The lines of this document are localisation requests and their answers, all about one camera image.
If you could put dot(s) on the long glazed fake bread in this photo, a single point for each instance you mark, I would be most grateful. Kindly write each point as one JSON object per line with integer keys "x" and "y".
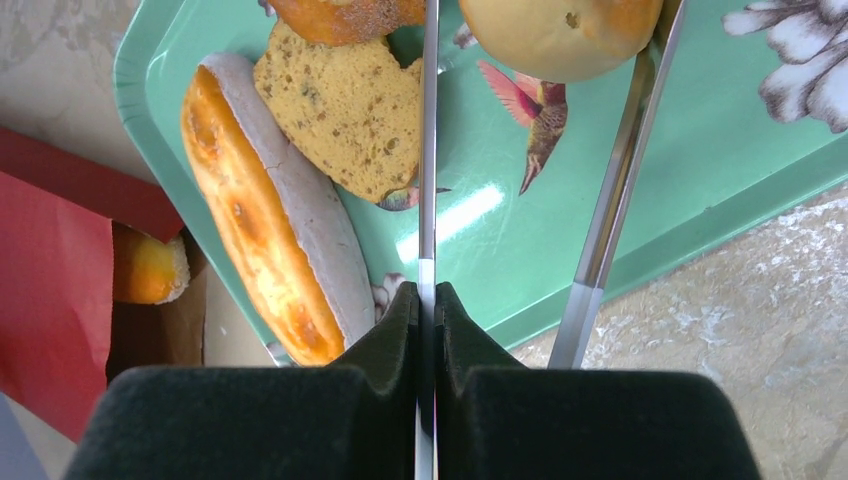
{"x": 280, "y": 219}

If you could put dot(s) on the orange fake bread in bag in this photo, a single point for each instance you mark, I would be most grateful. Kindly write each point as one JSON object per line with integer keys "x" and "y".
{"x": 146, "y": 270}

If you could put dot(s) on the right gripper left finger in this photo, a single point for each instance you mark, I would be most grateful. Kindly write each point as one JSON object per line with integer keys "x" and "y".
{"x": 351, "y": 419}

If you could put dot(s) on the brown crusty fake bread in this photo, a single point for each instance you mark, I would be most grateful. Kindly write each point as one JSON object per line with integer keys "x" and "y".
{"x": 338, "y": 23}

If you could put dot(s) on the red paper bag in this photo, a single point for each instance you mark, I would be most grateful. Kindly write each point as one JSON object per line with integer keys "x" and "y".
{"x": 63, "y": 336}

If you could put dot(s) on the round pale fake bun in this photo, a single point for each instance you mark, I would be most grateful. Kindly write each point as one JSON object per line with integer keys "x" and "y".
{"x": 561, "y": 41}

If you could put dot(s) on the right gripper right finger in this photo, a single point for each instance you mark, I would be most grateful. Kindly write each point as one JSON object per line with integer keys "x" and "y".
{"x": 498, "y": 419}

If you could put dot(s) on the metal serving tongs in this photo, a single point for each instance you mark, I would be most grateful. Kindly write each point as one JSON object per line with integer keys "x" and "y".
{"x": 651, "y": 67}

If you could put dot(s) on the round brown fake bread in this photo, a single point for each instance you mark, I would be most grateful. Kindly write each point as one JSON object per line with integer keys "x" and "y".
{"x": 352, "y": 110}

